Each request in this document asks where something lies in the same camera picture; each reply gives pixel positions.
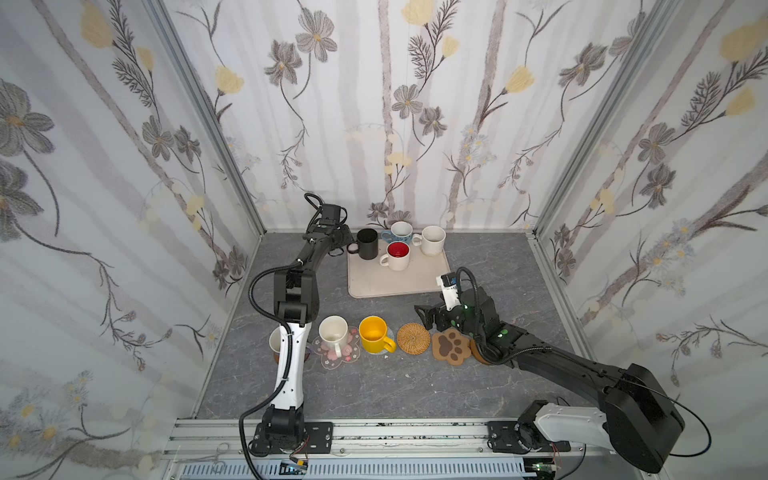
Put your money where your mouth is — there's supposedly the white speckled mug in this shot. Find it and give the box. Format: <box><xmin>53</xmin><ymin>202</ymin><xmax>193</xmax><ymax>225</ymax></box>
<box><xmin>412</xmin><ymin>226</ymin><xmax>447</xmax><ymax>257</ymax></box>

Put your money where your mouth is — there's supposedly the white mug red inside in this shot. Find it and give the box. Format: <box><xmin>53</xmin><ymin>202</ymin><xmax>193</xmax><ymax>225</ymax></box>
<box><xmin>379</xmin><ymin>241</ymin><xmax>410</xmax><ymax>272</ymax></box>

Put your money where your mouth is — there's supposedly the black corrugated cable conduit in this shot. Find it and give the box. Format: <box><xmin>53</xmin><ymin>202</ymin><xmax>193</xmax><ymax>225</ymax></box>
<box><xmin>238</xmin><ymin>263</ymin><xmax>301</xmax><ymax>480</ymax></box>

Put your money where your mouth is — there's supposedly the purple mug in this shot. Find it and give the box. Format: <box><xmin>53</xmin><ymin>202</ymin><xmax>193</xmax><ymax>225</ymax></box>
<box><xmin>268</xmin><ymin>327</ymin><xmax>282</xmax><ymax>363</ymax></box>

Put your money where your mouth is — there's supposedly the beige plastic tray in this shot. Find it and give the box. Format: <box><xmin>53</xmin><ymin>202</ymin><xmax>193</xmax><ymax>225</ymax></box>
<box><xmin>346</xmin><ymin>240</ymin><xmax>451</xmax><ymax>299</ymax></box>

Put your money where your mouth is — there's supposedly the grey blue round coaster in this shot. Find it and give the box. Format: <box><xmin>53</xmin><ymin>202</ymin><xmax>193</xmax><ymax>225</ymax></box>
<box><xmin>383</xmin><ymin>329</ymin><xmax>397</xmax><ymax>353</ymax></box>

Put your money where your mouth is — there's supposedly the black mug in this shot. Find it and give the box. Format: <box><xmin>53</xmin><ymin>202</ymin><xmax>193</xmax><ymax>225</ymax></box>
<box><xmin>346</xmin><ymin>228</ymin><xmax>379</xmax><ymax>261</ymax></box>

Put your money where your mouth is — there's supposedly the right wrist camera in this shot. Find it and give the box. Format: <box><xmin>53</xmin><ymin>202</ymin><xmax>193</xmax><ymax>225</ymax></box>
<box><xmin>436</xmin><ymin>272</ymin><xmax>461</xmax><ymax>311</ymax></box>

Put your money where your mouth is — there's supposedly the plain white mug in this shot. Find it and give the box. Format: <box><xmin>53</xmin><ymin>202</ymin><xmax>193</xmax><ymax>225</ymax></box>
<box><xmin>319</xmin><ymin>315</ymin><xmax>350</xmax><ymax>360</ymax></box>

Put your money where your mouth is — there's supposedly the yellow mug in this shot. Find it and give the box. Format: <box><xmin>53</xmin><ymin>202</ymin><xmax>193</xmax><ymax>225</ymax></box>
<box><xmin>358</xmin><ymin>316</ymin><xmax>389</xmax><ymax>355</ymax></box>

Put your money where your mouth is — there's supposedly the blue patterned mug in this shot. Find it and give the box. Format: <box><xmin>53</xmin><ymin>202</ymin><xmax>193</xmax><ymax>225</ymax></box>
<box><xmin>381</xmin><ymin>221</ymin><xmax>413</xmax><ymax>244</ymax></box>

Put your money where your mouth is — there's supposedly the brown round wooden coaster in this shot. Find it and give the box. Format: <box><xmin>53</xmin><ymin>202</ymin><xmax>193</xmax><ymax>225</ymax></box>
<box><xmin>470</xmin><ymin>339</ymin><xmax>489</xmax><ymax>365</ymax></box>

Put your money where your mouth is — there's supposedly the pink flower coaster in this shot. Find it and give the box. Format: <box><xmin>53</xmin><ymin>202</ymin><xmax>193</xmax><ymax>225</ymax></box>
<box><xmin>311</xmin><ymin>327</ymin><xmax>361</xmax><ymax>370</ymax></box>

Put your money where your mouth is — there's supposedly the woven rattan round coaster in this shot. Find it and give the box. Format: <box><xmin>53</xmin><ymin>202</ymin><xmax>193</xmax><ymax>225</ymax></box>
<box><xmin>396</xmin><ymin>323</ymin><xmax>431</xmax><ymax>355</ymax></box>

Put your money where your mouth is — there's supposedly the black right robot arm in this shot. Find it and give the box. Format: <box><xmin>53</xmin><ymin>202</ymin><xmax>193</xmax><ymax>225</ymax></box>
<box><xmin>414</xmin><ymin>289</ymin><xmax>685</xmax><ymax>474</ymax></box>

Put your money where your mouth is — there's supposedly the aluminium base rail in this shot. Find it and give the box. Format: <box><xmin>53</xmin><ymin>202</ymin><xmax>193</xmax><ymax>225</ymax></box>
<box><xmin>160</xmin><ymin>418</ymin><xmax>646</xmax><ymax>479</ymax></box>

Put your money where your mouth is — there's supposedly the brown paw shaped coaster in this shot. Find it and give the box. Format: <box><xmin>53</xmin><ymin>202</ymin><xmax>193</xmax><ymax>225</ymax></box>
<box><xmin>431</xmin><ymin>328</ymin><xmax>472</xmax><ymax>366</ymax></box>

